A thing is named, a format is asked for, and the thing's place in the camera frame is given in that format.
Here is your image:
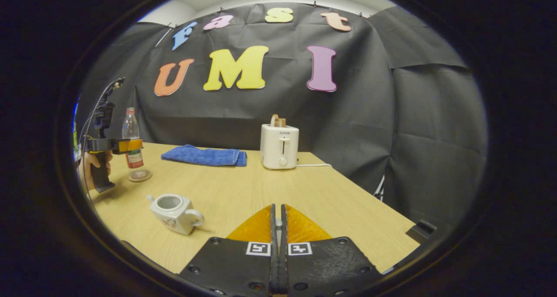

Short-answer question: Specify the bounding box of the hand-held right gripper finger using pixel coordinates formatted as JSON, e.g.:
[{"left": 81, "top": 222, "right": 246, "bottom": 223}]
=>
[
  {"left": 179, "top": 203, "right": 279, "bottom": 297},
  {"left": 281, "top": 203, "right": 383, "bottom": 297}
]

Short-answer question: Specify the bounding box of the clear plastic water bottle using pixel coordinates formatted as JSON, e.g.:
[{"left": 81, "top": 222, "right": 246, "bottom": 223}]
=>
[{"left": 122, "top": 107, "right": 148, "bottom": 180}]

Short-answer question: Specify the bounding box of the white ceramic teacup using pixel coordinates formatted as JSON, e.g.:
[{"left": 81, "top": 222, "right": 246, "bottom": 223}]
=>
[{"left": 146, "top": 194, "right": 205, "bottom": 235}]

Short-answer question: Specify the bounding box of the folded blue towel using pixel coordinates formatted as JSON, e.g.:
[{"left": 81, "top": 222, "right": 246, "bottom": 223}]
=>
[{"left": 161, "top": 144, "right": 247, "bottom": 167}]

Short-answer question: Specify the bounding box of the white toaster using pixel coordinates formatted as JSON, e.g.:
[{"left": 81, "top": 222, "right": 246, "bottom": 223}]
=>
[{"left": 260, "top": 124, "right": 300, "bottom": 170}]

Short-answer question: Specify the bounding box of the black backdrop cloth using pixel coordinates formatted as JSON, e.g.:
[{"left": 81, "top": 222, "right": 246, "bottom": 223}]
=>
[{"left": 76, "top": 2, "right": 488, "bottom": 228}]

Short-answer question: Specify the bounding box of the white backdrop frame leg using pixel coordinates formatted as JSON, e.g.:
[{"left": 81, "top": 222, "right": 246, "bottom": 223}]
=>
[{"left": 373, "top": 175, "right": 386, "bottom": 203}]

